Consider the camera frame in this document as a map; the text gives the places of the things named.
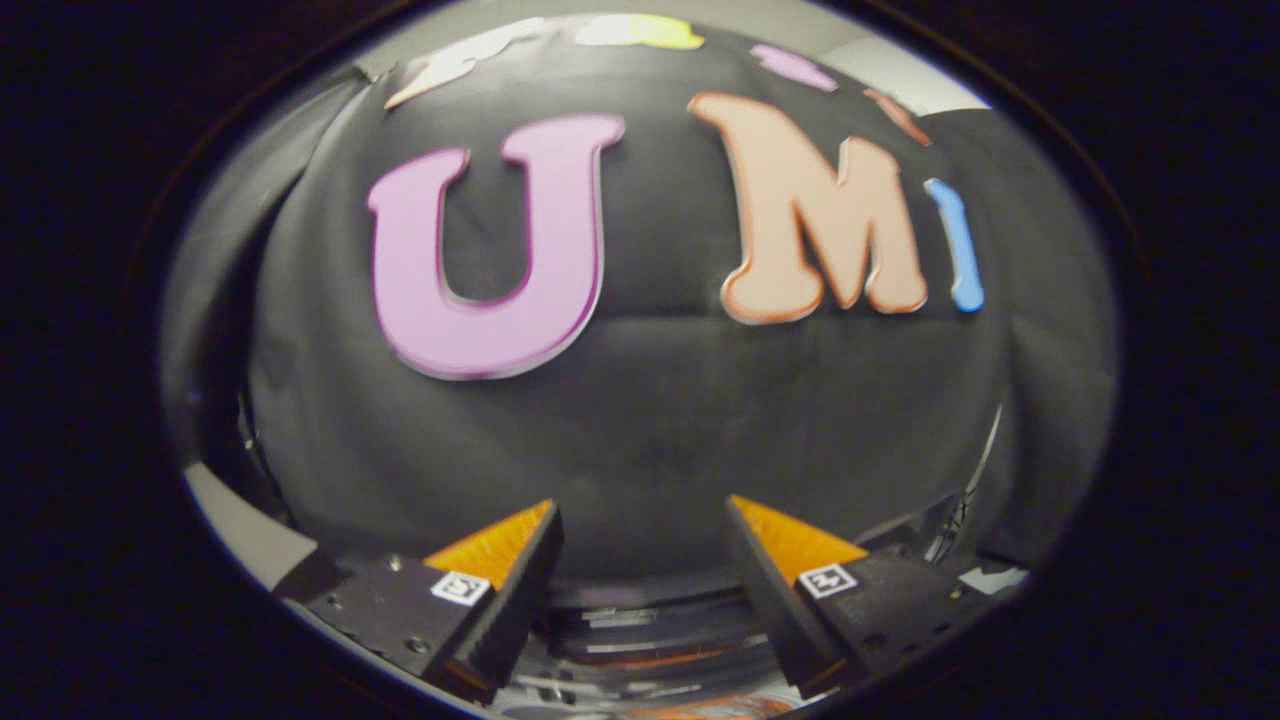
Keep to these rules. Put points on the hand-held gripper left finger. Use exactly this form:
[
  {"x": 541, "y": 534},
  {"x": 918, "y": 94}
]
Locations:
[{"x": 515, "y": 600}]

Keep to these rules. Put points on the black backdrop cloth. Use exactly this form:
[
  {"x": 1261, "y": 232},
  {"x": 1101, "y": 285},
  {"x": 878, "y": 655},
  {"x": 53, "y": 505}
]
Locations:
[{"x": 650, "y": 420}]

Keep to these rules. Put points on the grey top-load washing machine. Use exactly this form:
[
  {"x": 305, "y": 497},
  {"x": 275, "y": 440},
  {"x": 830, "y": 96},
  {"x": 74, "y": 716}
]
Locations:
[{"x": 640, "y": 625}]

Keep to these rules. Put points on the black light stand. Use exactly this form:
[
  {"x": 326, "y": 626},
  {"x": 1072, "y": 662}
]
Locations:
[{"x": 975, "y": 470}]

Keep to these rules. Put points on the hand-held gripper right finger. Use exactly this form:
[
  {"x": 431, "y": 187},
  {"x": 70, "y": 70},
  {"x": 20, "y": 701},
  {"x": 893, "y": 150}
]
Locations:
[{"x": 775, "y": 600}]

